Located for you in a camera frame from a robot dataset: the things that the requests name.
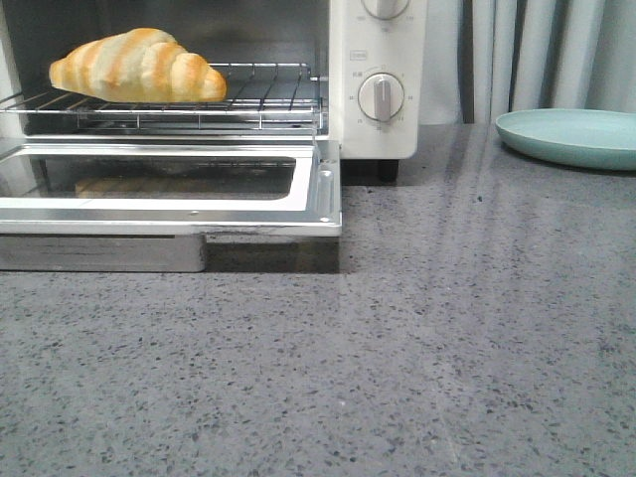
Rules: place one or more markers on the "lower oven knob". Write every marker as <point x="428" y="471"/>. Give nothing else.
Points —
<point x="380" y="97"/>

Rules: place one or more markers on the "glass oven door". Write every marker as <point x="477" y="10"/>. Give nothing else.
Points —
<point x="100" y="204"/>

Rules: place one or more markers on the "striped croissant bread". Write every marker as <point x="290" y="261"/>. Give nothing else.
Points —
<point x="141" y="65"/>

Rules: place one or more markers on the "grey curtain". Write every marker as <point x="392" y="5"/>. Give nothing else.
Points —
<point x="485" y="58"/>

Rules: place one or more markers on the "upper oven knob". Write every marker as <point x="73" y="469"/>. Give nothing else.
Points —
<point x="385" y="9"/>

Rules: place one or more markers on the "wire oven rack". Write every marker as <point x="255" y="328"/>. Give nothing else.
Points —
<point x="261" y="99"/>

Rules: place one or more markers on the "black oven foot right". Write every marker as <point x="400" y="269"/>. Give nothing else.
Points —
<point x="388" y="170"/>

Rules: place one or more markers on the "teal round plate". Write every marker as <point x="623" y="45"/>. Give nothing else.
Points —
<point x="584" y="138"/>

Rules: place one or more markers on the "oven knob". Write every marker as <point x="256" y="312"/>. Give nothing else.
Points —
<point x="385" y="9"/>
<point x="380" y="97"/>

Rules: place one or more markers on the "white Toshiba toaster oven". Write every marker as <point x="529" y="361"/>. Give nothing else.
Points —
<point x="339" y="41"/>

